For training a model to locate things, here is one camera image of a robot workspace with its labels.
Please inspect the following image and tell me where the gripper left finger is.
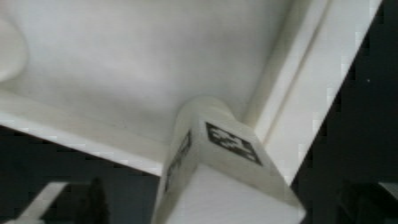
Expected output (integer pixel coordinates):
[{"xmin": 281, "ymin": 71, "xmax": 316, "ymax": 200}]
[{"xmin": 14, "ymin": 178, "xmax": 110, "ymax": 224}]

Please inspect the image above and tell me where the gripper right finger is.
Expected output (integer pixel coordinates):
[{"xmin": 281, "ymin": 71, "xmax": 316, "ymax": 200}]
[{"xmin": 336, "ymin": 182, "xmax": 398, "ymax": 224}]

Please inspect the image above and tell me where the white table leg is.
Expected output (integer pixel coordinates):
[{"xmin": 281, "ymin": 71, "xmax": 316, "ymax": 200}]
[{"xmin": 151, "ymin": 96, "xmax": 305, "ymax": 224}]

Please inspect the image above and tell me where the white square table top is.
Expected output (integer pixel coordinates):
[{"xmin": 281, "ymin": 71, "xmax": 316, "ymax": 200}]
[{"xmin": 0, "ymin": 0, "xmax": 382, "ymax": 178}]

